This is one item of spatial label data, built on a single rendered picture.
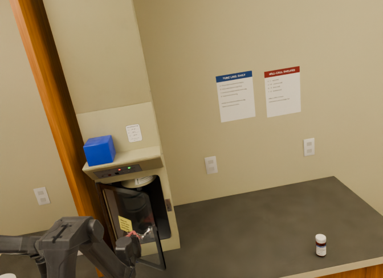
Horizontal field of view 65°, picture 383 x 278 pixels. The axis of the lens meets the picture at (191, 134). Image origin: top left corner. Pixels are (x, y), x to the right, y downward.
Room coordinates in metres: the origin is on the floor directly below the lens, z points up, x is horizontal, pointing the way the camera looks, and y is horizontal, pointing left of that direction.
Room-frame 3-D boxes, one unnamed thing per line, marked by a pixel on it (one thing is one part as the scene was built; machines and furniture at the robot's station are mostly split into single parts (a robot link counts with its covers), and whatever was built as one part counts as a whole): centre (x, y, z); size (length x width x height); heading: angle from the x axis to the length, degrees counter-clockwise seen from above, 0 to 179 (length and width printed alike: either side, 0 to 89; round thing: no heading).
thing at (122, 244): (0.88, 0.31, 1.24); 0.12 x 0.09 x 0.11; 171
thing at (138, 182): (1.36, 0.29, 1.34); 0.18 x 0.18 x 0.05
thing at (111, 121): (1.38, 0.31, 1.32); 0.32 x 0.25 x 0.77; 93
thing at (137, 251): (0.97, 0.31, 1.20); 0.07 x 0.07 x 0.10; 1
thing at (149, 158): (1.20, 0.30, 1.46); 0.32 x 0.11 x 0.10; 93
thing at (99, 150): (1.19, 0.39, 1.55); 0.10 x 0.10 x 0.09; 3
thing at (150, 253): (1.15, 0.33, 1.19); 0.30 x 0.01 x 0.40; 56
